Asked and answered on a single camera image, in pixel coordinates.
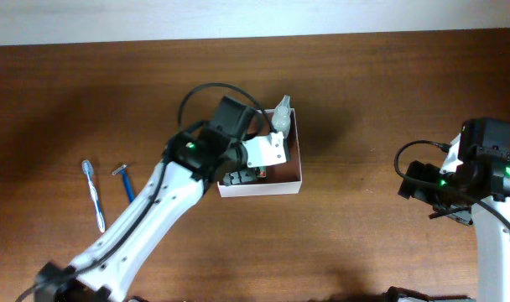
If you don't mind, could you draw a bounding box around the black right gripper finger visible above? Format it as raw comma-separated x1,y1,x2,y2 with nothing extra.
398,161,419,199
429,206,469,220

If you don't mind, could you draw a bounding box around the clear spray bottle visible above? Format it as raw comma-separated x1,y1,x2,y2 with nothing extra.
271,95,291,138

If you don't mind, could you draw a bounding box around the blue disposable razor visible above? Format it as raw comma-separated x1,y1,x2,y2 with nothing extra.
112,164,135,204

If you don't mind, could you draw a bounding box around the green soap packet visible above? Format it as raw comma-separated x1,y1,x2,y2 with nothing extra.
256,167,267,178

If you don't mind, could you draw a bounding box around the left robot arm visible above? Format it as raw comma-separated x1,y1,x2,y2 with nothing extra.
29,96,262,301

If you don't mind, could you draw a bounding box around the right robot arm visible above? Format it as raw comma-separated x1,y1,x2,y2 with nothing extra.
395,117,510,301

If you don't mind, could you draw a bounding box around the white cardboard box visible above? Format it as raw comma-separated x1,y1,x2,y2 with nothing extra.
218,108,303,197

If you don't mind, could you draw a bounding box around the blue white toothbrush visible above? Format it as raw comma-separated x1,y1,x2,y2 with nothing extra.
81,159,106,233

